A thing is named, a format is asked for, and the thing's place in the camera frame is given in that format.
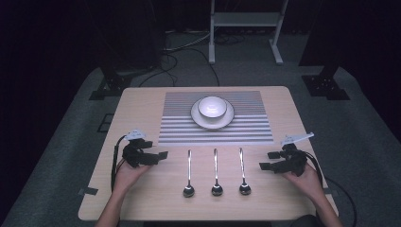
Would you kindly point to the grey tape strip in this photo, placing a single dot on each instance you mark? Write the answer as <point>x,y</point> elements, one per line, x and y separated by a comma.
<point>88,191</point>

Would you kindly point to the white bowl with dark rim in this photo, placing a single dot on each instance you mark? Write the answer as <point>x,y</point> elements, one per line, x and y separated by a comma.
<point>212,107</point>

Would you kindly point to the metal spoon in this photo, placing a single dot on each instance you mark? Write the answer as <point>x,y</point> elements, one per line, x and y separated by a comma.
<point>216,167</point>
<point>242,167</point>
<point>189,170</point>

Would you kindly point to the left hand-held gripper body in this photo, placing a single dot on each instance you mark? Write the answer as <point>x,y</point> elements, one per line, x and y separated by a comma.
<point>136,153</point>

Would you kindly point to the striped placemat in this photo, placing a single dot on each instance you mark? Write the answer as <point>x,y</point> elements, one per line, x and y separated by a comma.
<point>246,126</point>

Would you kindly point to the white metal stand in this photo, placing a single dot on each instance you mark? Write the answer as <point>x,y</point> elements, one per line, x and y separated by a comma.
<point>246,19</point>

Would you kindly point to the person's right hand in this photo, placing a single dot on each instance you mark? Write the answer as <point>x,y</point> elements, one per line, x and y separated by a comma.
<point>307,184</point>

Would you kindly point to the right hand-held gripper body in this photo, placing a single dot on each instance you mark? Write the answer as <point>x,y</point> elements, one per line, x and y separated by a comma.
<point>293,159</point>

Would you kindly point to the person's left hand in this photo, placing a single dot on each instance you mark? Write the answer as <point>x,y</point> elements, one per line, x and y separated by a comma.
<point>127,176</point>

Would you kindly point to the dark floor hatch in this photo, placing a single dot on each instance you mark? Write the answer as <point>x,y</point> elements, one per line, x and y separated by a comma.
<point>105,123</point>

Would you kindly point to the black stand base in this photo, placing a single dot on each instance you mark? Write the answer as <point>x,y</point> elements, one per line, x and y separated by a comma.
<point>324,85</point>
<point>110,85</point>

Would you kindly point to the person's dark clothing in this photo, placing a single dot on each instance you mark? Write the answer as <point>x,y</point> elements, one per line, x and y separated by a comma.
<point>304,221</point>

